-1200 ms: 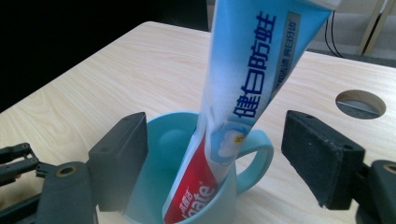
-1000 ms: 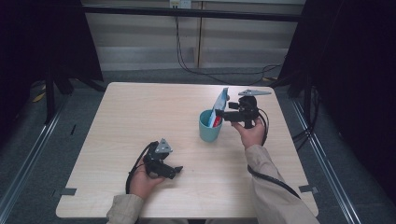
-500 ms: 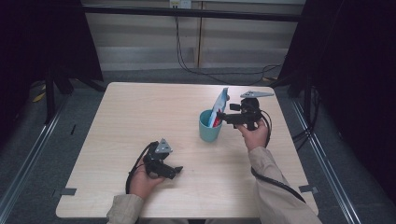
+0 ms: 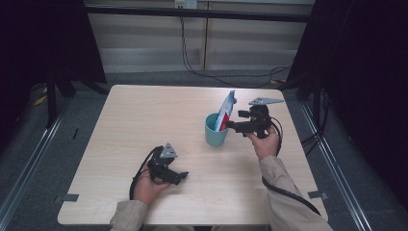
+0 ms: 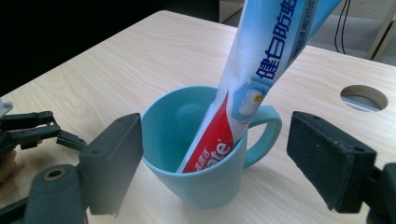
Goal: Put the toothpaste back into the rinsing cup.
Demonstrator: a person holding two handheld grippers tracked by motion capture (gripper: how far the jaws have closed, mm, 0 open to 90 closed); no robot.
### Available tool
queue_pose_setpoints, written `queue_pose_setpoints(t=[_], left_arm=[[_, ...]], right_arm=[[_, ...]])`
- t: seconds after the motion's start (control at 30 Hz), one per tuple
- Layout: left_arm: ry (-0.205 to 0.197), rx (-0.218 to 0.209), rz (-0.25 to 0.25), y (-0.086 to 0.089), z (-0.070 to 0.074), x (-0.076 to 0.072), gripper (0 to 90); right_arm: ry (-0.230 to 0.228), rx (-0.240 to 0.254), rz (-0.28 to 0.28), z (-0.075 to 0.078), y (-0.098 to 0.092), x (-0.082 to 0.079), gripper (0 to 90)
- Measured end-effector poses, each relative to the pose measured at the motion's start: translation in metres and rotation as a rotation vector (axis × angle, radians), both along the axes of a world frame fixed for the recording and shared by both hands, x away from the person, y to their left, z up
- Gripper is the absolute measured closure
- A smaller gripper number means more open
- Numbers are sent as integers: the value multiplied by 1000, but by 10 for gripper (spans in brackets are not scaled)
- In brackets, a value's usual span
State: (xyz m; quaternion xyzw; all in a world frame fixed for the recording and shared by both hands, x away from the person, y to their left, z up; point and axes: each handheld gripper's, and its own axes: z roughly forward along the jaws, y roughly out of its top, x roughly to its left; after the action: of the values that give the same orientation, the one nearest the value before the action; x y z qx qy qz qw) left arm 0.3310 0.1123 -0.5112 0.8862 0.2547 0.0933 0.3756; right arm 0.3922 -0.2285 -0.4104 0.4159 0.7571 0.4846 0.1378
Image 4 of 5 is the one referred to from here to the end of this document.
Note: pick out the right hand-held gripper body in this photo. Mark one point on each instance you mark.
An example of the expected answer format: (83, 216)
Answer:
(260, 122)

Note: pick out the person's left hand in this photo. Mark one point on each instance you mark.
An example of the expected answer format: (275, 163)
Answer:
(146, 189)

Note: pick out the grey tape strip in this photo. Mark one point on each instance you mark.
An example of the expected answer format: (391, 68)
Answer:
(70, 197)
(317, 194)

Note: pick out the black curtain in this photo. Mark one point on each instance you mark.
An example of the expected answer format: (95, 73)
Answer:
(38, 41)
(362, 80)

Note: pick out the black metal stand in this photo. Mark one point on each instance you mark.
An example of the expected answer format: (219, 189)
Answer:
(51, 102)

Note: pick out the teal cup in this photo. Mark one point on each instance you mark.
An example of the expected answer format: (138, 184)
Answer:
(215, 138)

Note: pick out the yellow floor object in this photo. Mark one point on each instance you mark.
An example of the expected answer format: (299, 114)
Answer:
(40, 100)

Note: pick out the white wall socket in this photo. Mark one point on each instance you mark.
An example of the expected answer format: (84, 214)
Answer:
(186, 4)

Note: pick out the person's right hand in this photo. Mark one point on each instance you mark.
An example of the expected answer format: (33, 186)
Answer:
(266, 146)

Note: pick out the metal floor rail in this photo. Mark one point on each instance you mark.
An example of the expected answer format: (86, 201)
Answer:
(30, 160)
(336, 173)

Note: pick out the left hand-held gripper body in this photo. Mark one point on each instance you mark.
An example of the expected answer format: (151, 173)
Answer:
(160, 168)

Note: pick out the blue and white toothpaste tube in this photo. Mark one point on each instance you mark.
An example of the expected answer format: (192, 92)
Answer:
(226, 109)

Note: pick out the black horizontal bar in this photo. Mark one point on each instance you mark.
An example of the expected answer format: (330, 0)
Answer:
(192, 13)

